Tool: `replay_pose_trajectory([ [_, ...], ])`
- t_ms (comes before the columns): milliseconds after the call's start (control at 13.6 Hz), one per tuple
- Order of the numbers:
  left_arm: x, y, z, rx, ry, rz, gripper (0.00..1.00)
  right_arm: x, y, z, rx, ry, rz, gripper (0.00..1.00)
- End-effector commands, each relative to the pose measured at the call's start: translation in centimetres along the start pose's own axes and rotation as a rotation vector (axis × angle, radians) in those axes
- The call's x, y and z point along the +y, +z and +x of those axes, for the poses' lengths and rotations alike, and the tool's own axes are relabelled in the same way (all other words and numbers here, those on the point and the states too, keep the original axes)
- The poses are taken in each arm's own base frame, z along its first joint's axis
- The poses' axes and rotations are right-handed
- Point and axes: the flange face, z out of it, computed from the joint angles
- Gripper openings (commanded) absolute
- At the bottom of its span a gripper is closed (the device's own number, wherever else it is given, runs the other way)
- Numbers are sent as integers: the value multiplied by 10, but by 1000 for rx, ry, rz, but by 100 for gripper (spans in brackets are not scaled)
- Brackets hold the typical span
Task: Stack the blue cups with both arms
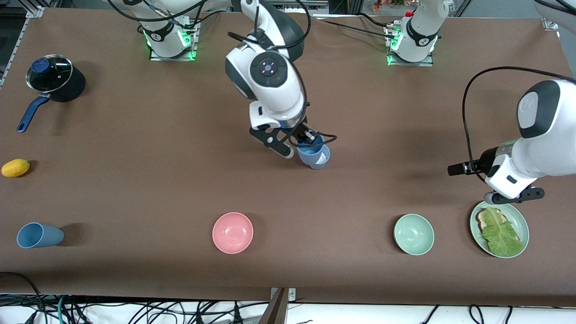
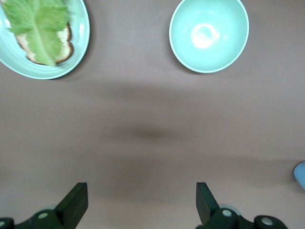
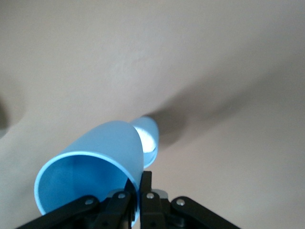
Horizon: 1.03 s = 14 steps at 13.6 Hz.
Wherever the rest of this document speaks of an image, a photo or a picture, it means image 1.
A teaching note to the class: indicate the small metal bracket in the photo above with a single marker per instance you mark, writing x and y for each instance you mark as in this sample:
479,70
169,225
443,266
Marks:
292,293

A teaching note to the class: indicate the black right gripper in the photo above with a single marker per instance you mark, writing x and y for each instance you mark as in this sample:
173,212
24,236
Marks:
300,131

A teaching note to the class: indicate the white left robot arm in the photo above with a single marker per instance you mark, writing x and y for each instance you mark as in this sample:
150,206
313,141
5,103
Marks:
553,148

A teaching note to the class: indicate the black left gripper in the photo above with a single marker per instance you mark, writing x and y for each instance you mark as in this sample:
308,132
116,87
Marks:
485,163

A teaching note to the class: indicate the aluminium frame bar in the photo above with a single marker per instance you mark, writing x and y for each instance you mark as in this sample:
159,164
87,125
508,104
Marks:
292,5

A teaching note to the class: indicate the green lettuce leaf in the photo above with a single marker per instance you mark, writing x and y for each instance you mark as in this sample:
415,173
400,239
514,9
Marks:
501,236

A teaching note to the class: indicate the green plate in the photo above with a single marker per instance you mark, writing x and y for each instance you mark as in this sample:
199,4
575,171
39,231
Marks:
517,220

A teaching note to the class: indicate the glass lid with blue knob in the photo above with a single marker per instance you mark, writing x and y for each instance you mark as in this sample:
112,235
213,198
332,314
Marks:
54,78

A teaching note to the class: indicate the yellow lemon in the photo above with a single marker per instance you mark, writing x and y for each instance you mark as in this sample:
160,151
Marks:
15,168

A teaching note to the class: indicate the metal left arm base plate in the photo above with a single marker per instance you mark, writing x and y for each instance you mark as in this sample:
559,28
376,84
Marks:
409,63

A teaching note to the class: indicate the brown table cover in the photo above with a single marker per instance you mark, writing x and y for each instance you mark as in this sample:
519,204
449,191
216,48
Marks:
135,157

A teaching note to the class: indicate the green bowl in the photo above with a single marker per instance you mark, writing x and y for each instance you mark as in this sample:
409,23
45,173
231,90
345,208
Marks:
414,234

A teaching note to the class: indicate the brown wooden beam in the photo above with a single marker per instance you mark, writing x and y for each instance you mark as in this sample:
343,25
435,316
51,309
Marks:
274,312

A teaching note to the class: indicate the blue plastic cup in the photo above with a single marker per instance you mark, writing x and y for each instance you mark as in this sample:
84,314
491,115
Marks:
306,156
325,157
45,236

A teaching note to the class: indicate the pink bowl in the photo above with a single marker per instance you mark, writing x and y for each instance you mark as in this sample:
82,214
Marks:
232,232

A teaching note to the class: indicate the aluminium side rail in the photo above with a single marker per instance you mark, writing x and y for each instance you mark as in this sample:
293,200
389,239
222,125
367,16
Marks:
35,12

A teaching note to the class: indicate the toast slice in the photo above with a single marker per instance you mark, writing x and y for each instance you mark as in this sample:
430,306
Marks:
482,219

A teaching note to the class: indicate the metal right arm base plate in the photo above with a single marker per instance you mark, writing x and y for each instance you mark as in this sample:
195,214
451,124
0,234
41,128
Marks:
173,58

